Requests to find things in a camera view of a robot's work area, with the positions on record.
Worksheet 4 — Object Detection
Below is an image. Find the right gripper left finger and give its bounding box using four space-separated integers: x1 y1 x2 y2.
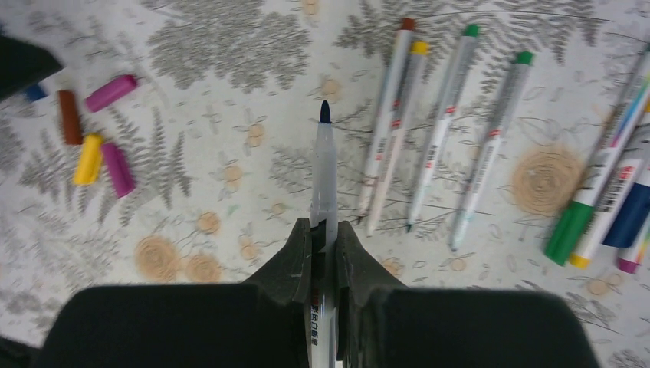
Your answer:
35 218 312 367

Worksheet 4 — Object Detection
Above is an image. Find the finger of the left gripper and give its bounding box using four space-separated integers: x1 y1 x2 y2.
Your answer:
1 35 63 102

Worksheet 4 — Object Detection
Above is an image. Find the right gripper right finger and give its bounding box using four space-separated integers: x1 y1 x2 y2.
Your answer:
336 221 598 367

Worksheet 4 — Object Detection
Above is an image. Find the blue pen cap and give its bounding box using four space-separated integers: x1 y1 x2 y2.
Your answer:
24 84 48 102

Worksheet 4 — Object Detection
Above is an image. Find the brown pen cap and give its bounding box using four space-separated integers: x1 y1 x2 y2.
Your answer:
57 90 84 146

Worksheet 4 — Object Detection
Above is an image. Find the magenta pen cap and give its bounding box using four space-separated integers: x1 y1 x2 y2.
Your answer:
85 74 138 113

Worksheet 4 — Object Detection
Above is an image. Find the yellow pen cap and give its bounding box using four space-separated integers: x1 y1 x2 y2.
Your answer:
73 133 103 186

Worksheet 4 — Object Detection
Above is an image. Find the purple pen cap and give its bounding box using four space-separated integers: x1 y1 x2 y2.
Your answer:
100 143 136 199

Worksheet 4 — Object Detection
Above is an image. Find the dark green end marker pen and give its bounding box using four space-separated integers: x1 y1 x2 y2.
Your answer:
449 51 534 252

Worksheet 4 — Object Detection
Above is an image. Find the yellow cap marker pen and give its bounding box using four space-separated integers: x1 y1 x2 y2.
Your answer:
366 41 429 237

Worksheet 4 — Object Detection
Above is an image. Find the brown marker pen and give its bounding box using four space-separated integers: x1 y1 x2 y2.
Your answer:
356 18 415 224

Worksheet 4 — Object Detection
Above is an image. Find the green cap marker pen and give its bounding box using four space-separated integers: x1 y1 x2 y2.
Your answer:
406 24 481 232

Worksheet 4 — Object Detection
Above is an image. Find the blue cap marker pen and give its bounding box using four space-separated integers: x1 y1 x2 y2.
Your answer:
310 101 338 367

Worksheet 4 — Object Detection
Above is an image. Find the purple cap marker pen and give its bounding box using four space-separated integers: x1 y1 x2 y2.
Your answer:
617 217 649 274

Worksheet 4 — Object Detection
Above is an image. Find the floral table mat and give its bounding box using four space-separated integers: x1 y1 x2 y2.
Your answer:
1 1 649 367

